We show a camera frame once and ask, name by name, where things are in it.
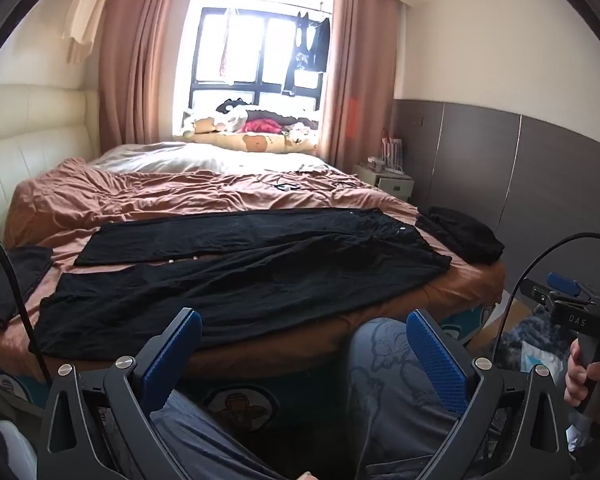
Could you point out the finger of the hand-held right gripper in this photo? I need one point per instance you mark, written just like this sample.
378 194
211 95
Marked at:
537 292
563 283

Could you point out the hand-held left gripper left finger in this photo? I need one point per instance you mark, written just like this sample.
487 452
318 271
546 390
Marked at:
172 360

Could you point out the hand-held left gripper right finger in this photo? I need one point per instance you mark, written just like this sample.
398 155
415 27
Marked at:
440 360

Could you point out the black pants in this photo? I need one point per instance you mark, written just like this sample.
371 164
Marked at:
240 280

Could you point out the person's right hand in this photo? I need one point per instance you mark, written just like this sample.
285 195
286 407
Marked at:
577 375

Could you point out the cardboard box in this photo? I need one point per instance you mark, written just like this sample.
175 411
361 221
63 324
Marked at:
517 315

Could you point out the grey fluffy rug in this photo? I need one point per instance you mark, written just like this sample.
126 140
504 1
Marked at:
535 332

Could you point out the white and blue packet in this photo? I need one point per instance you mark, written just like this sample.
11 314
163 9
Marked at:
540 360

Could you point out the person's right leg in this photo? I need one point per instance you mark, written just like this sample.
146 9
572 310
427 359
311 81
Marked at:
390 400

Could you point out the person's leg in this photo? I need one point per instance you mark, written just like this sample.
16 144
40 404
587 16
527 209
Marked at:
219 440
390 400

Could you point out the blue cartoon bed skirt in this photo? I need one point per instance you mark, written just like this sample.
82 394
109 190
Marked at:
240 405

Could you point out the person's left leg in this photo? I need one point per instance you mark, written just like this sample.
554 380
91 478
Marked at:
219 440

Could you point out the folded black clothes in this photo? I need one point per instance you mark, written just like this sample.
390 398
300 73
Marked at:
460 235

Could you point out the black cloth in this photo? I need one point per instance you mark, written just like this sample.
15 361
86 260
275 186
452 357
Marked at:
9 285

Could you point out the white object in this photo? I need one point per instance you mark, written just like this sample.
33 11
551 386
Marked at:
14 450

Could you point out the white nightstand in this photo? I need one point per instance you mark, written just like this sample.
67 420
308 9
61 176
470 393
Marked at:
387 185

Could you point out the white and red rack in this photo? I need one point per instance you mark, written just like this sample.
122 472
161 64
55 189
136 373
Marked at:
392 152

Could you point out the white bed sheet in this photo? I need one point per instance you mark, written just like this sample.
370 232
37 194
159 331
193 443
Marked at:
204 160

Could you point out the red cloth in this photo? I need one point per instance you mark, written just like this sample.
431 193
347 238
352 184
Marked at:
262 126

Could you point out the black and white plush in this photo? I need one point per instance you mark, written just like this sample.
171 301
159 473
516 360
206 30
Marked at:
229 106

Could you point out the cream padded headboard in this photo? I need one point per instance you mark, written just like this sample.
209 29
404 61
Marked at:
29 125

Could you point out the pink curtain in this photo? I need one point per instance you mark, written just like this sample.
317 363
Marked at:
134 60
360 60

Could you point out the pink hanging garment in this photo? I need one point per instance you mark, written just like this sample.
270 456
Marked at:
226 45

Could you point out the black hanging garment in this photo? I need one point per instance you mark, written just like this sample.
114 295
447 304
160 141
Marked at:
310 50

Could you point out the cream hanging cloth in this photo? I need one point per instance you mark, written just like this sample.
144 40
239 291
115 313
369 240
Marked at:
87 10

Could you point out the black window frame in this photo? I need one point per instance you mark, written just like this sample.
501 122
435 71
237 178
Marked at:
257 91

